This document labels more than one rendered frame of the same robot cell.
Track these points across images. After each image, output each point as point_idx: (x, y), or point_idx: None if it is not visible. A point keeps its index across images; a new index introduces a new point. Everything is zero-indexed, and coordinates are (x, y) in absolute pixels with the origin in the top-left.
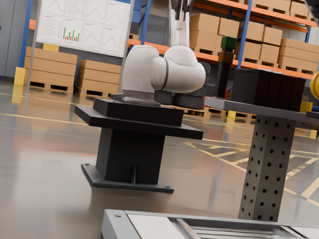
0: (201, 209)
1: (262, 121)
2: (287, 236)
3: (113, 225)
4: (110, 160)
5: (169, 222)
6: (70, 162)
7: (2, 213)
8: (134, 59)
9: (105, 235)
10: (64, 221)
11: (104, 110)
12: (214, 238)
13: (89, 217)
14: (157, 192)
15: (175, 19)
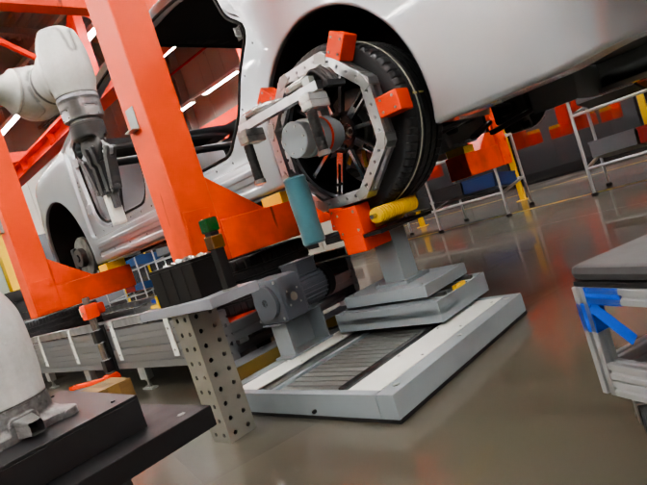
0: (195, 478)
1: (203, 313)
2: (280, 384)
3: (421, 371)
4: None
5: (359, 382)
6: None
7: (477, 465)
8: (14, 318)
9: (414, 401)
10: (412, 447)
11: (121, 428)
12: (342, 381)
13: (370, 457)
14: None
15: (118, 206)
